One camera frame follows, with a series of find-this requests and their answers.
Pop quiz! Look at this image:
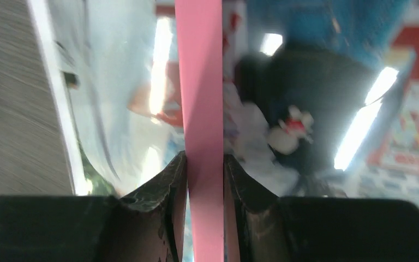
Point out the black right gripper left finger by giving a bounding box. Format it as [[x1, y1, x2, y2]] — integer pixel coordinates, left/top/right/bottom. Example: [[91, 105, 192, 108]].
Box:
[[0, 152, 187, 261]]

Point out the colourful anime photo print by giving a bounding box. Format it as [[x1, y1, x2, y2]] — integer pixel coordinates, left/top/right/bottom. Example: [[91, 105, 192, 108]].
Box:
[[122, 0, 419, 232]]

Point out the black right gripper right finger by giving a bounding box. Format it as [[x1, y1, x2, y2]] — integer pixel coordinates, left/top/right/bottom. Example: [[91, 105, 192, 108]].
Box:
[[224, 154, 419, 261]]

